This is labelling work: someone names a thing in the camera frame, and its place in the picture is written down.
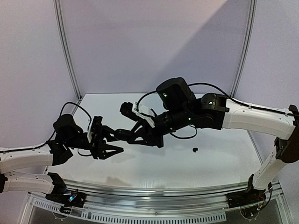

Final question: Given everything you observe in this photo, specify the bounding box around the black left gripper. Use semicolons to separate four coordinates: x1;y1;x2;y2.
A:
65;125;125;159

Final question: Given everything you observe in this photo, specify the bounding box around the black oval charging case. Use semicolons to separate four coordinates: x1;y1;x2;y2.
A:
114;129;136;142

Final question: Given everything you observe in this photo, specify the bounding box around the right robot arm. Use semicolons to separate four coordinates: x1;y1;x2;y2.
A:
128;77;299;203

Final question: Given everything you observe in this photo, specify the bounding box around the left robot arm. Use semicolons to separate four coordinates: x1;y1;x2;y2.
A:
0;114;124;203

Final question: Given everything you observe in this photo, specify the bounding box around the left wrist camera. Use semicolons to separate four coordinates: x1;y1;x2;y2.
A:
87;116;103;143

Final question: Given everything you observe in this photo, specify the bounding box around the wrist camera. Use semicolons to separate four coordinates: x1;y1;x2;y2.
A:
87;116;103;143
120;102;156;128

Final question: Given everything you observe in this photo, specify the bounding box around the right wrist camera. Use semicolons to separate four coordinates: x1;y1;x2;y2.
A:
120;102;156;128

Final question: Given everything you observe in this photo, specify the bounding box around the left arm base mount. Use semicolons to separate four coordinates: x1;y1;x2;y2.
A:
45;185;87;208

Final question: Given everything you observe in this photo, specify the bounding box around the aluminium front rail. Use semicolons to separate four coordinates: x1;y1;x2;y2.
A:
27;179;285;222

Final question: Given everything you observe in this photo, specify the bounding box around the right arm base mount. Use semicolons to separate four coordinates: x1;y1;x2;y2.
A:
226;185;266;208

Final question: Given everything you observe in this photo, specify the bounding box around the aluminium frame post left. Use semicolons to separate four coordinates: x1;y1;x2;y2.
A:
53;0;83;101

